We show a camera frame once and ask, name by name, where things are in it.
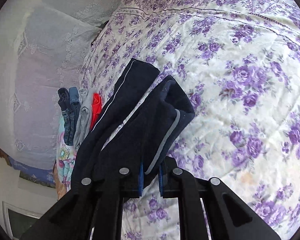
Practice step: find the folded blue jeans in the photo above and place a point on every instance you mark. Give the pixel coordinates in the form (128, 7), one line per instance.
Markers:
(70, 106)

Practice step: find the purple floral bedspread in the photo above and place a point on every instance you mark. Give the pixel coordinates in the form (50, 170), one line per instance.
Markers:
(238, 61)

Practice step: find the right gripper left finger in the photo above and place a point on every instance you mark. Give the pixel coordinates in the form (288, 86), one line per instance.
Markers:
(140, 180)

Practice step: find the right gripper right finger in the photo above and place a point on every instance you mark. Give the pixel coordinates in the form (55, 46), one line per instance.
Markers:
(161, 178)

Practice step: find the folded grey garment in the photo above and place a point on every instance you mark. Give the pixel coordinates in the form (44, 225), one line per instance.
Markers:
(85, 116)

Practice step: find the navy blue track pants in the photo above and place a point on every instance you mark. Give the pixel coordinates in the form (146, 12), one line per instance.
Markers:
(134, 127)

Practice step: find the colourful floral folded quilt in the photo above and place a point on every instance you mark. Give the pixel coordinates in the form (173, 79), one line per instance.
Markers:
(65, 157)

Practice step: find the white lace curtain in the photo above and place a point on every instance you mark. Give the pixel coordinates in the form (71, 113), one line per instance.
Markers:
(42, 47)

